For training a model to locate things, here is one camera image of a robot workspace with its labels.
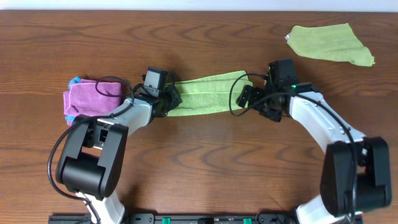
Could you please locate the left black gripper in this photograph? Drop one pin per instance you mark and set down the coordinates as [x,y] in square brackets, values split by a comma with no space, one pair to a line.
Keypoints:
[173,98]

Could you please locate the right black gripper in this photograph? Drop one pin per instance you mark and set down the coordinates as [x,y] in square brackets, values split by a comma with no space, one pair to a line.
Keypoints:
[255,94]

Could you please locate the green cloth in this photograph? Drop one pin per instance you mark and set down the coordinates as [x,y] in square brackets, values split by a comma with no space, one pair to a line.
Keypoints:
[211,94]
[336,43]

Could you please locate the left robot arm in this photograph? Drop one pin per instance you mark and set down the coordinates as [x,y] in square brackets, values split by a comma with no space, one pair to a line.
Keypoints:
[92,157]

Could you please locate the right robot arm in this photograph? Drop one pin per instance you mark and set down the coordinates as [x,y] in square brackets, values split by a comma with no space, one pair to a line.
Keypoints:
[356,176]

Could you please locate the folded purple cloth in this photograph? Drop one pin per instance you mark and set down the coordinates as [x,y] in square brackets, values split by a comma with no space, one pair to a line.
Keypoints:
[84,99]

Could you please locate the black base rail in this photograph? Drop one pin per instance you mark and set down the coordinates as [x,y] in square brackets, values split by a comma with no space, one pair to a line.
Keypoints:
[262,218]

